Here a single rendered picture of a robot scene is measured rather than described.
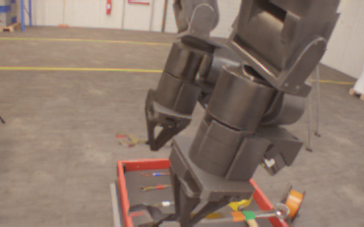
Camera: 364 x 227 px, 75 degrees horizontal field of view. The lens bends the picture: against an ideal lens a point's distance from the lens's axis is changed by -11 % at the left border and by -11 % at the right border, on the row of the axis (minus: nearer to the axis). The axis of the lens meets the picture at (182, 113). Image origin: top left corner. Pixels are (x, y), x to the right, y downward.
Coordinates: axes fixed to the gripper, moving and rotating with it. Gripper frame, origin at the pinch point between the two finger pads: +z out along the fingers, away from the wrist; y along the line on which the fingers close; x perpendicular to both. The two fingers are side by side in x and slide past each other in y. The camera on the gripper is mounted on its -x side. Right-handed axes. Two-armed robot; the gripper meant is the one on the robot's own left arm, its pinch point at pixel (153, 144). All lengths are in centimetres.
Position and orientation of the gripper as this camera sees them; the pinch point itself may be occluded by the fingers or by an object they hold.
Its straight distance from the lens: 50.8
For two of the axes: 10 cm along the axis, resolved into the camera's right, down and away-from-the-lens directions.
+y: -2.3, -4.4, 8.7
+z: -3.3, 8.7, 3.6
